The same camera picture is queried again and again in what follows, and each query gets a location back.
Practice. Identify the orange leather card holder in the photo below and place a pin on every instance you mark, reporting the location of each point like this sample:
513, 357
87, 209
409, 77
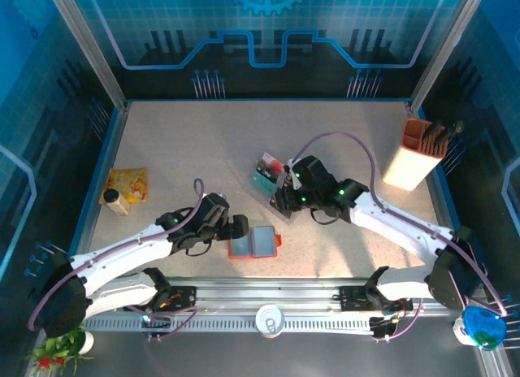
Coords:
264, 241

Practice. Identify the beige bottle with black cap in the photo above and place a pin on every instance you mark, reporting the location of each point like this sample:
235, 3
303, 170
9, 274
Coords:
118, 206

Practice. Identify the white red april card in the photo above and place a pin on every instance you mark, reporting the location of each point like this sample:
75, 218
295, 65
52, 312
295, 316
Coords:
276, 165

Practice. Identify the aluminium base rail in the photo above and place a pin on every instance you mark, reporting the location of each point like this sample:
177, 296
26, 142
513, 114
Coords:
264, 291

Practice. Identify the yellow snack packet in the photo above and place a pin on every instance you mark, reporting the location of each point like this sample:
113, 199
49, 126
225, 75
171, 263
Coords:
130, 182

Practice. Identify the clear acrylic card stand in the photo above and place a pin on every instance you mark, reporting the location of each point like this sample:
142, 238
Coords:
270, 198

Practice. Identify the white knife block orange top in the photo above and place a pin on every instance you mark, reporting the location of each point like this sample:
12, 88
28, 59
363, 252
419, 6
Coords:
406, 170

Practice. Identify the potted plant red flowers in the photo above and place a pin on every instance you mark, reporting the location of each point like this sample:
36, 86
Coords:
57, 348

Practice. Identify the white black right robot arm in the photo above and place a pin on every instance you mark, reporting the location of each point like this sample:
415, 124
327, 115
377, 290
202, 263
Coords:
398, 226

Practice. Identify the green card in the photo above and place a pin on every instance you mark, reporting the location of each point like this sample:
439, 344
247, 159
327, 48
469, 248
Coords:
262, 182

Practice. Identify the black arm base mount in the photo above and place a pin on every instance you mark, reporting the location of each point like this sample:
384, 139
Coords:
183, 297
353, 297

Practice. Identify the blue and white device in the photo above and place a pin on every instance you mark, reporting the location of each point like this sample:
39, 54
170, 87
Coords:
483, 328

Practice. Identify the white paper cup with lid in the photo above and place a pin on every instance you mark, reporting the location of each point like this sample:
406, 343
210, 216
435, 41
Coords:
269, 321

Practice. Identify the aluminium frame post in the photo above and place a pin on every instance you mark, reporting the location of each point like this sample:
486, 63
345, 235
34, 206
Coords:
443, 52
93, 52

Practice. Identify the black Vip card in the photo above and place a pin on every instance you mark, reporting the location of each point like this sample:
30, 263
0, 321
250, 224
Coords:
266, 170

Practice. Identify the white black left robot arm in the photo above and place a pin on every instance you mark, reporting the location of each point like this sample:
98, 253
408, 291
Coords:
122, 251

